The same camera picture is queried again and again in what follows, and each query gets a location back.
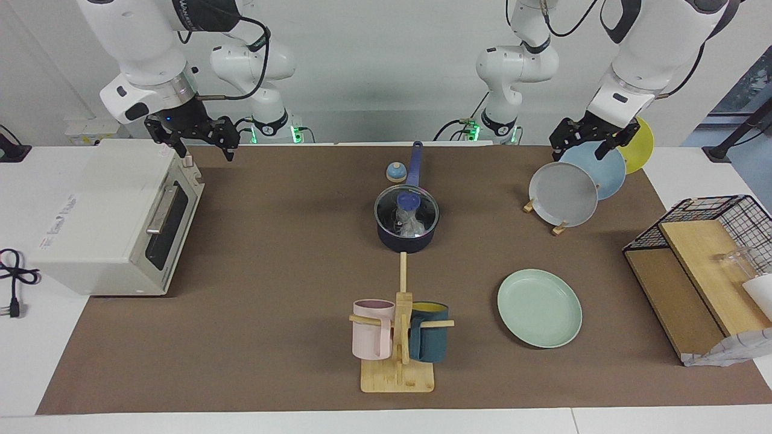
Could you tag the clear glass cup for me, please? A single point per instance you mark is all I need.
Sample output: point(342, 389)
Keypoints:
point(736, 262)

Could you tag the dark teal mug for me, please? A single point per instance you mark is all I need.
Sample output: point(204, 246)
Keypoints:
point(429, 340)

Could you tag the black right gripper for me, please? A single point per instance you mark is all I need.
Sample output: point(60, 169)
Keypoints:
point(193, 123)

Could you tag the yellow plate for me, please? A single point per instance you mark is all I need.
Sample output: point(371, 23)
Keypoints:
point(642, 147)

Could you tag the wooden shelf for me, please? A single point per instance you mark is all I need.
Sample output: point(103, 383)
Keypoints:
point(699, 259)

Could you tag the wooden mug tree stand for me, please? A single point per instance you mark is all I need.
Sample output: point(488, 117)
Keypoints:
point(398, 377)

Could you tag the glass pot lid blue knob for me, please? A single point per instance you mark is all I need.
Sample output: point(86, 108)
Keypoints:
point(386, 208)

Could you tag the light blue plate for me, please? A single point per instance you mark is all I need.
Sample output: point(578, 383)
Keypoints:
point(606, 172)

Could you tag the pink mug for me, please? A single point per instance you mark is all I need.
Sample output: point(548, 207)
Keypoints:
point(371, 337)

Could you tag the white crumpled paper bag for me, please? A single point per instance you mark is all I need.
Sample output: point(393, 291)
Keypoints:
point(730, 349)

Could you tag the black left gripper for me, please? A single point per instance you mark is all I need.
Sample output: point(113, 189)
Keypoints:
point(588, 129)

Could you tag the wooden plate rack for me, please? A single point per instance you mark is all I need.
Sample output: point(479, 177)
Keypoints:
point(558, 229)

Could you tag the white plastic bag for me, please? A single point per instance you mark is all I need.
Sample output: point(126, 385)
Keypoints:
point(413, 226)

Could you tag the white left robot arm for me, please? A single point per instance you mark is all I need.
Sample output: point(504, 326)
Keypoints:
point(651, 54)

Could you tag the brown table mat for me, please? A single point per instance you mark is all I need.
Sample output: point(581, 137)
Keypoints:
point(271, 349)

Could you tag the beige toaster oven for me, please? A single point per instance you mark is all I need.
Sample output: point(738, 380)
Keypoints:
point(102, 217)

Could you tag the white wall socket box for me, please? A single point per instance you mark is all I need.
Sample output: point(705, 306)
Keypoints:
point(90, 128)

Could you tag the light green plate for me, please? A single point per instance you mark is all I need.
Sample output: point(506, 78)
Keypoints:
point(540, 310)

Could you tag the grey plate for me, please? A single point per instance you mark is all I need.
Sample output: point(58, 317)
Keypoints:
point(562, 193)

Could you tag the black stand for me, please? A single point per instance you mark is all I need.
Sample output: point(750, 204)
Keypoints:
point(733, 135)
point(12, 150)

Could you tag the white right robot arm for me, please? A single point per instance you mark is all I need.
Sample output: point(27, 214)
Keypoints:
point(139, 54)

